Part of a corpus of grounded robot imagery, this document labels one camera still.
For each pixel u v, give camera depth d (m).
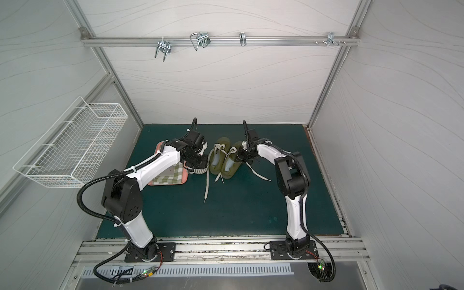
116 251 0.75
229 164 0.98
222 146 1.01
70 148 0.68
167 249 0.74
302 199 0.56
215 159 1.00
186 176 0.96
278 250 0.74
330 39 0.77
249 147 0.79
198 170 0.78
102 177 0.44
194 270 0.70
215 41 0.79
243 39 0.78
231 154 0.98
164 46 0.78
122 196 0.46
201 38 0.77
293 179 0.55
